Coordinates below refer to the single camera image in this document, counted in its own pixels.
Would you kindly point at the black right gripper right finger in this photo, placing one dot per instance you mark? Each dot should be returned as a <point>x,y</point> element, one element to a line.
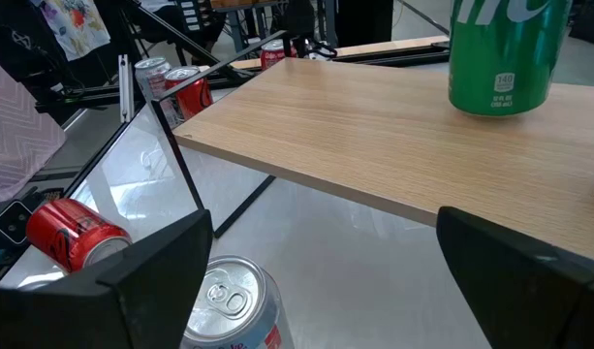
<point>534,291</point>

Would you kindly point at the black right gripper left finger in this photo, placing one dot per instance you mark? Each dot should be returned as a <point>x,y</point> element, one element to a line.
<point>107,315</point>

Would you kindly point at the red Coke Zero can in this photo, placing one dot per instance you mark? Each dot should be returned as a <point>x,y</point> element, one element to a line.
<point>190,97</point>
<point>69,232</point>

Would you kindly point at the silver Diet Coke can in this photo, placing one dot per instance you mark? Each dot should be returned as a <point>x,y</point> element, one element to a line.
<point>228,300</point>
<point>151,80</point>

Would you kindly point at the green Sprite can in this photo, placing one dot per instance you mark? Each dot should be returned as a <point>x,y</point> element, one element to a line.
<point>505,58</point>

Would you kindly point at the red Coca-Cola Original can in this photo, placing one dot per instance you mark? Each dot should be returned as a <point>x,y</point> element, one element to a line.
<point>272,55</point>

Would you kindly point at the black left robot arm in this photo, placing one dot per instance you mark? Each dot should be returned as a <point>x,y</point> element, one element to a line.
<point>299,19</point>

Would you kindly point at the pink chevron patterned cloth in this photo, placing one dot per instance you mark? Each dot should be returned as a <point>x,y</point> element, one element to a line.
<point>15,136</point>

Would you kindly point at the silver aluminium extrusion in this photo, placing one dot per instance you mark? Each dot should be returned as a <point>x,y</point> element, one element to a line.
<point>125,87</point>

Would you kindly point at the floral patterned cloth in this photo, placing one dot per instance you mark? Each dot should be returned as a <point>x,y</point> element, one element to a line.
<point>78,29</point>

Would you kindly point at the black table-level camera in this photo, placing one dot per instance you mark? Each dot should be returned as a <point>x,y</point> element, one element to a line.
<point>10,223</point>

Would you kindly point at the wooden shelf with black frame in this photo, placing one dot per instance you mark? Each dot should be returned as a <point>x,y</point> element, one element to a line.
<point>374,136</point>

